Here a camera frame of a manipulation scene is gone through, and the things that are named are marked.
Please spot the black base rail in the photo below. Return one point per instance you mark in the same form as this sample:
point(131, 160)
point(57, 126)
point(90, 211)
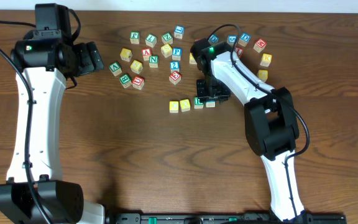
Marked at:
point(304, 218)

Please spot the green B block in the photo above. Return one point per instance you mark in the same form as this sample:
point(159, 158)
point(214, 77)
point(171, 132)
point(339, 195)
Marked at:
point(125, 80)

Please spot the yellow block far right lower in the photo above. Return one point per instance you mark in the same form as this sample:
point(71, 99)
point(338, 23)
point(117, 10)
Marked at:
point(263, 75)

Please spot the red A block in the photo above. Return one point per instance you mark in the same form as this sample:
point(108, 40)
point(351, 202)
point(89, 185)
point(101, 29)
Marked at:
point(146, 53)

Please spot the blue L block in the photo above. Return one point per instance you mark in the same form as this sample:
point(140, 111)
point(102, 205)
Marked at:
point(210, 104)

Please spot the yellow S block centre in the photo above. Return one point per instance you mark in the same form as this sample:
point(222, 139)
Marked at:
point(166, 50)

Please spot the green A block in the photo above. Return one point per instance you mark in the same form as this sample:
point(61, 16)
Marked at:
point(115, 68)

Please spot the yellow O block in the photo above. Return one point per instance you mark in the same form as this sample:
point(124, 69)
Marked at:
point(185, 105)
point(191, 59)

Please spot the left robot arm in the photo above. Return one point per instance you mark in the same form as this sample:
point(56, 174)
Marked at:
point(44, 60)

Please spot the blue D block right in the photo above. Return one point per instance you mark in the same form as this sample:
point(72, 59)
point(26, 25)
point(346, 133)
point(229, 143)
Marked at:
point(244, 39)

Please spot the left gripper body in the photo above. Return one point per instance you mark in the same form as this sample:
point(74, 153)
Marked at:
point(86, 58)

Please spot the red E block upper right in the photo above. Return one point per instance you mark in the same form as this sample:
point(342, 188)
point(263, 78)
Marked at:
point(259, 45)

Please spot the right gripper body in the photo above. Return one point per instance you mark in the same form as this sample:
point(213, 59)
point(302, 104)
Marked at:
point(212, 90)

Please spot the blue G block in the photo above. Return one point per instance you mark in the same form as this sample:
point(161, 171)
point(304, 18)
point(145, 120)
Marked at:
point(231, 39)

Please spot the blue P block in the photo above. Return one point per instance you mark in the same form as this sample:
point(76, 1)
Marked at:
point(176, 53)

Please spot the blue D block left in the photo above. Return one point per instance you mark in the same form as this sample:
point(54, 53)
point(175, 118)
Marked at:
point(213, 39)

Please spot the yellow C block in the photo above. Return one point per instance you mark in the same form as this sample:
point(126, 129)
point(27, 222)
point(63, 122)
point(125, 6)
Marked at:
point(173, 106)

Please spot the green N block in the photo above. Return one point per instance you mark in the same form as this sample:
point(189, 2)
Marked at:
point(153, 61)

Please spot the blue block top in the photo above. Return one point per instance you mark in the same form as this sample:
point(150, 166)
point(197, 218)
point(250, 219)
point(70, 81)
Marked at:
point(179, 32)

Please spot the green R block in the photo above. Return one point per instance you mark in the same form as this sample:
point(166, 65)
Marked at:
point(198, 104)

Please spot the yellow S block left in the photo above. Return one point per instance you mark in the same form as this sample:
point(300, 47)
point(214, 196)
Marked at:
point(136, 66)

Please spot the blue d block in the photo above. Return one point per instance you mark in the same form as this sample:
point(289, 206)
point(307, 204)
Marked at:
point(244, 39)
point(213, 39)

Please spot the green Z block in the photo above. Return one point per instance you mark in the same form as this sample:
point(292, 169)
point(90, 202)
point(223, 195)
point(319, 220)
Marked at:
point(167, 38)

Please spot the yellow block far right upper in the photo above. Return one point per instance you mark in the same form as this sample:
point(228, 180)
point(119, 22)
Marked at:
point(265, 60)

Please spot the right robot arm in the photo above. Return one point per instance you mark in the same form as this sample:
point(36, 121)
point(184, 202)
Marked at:
point(270, 122)

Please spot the green L block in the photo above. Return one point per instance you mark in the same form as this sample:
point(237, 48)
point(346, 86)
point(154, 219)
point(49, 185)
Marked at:
point(151, 40)

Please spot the blue 2 block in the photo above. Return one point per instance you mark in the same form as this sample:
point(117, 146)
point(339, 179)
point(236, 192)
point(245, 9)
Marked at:
point(174, 66)

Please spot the yellow s block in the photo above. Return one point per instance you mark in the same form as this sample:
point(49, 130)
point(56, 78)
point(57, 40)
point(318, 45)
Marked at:
point(166, 50)
point(136, 66)

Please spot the red U block lower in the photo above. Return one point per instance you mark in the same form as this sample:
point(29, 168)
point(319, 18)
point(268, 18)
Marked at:
point(138, 82)

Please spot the red I block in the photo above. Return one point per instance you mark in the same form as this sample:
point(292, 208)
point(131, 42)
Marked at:
point(239, 51)

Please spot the yellow K block left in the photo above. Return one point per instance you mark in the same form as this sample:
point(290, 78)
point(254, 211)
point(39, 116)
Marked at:
point(126, 55)

